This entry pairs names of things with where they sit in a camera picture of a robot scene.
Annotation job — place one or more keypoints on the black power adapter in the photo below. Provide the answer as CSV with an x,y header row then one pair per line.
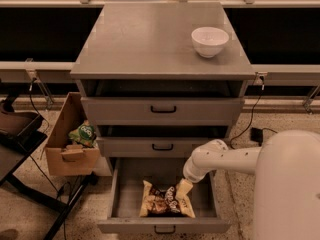
x,y
256,135

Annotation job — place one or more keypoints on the grey wall rail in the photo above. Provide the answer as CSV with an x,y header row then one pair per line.
x,y
287,75

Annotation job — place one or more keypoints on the cardboard box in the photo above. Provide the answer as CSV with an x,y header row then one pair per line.
x,y
64,158

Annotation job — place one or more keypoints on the green snack bag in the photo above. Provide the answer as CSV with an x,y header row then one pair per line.
x,y
84,134

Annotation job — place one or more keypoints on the grey open bottom drawer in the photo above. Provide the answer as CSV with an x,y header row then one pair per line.
x,y
127,192

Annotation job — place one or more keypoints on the grey drawer cabinet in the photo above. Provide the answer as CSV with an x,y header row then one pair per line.
x,y
145,50

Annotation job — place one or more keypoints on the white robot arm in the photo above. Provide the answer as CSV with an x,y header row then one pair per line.
x,y
287,181

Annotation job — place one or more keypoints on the grey middle drawer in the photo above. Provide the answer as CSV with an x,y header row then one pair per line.
x,y
148,147

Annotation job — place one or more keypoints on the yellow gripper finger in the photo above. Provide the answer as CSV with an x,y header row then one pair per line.
x,y
183,188

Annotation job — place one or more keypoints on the grey top drawer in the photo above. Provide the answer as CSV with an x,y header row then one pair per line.
x,y
162,111

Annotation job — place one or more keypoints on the black rolling stand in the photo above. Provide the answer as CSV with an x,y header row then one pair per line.
x,y
19,138

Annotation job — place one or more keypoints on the white ceramic bowl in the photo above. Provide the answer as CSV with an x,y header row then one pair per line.
x,y
209,41

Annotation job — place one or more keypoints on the brown chip bag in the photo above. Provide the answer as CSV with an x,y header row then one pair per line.
x,y
164,203

